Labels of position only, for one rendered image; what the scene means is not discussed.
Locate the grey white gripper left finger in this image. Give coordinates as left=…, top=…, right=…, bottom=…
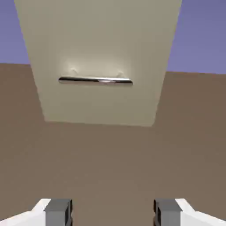
left=0, top=198, right=73, bottom=226

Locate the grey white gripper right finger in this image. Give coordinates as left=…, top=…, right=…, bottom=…
left=153, top=198, right=226, bottom=226

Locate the cream painted cabinet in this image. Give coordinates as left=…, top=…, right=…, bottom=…
left=14, top=0, right=183, bottom=127

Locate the silver metal bar handle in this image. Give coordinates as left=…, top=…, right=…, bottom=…
left=58, top=76, right=133, bottom=87

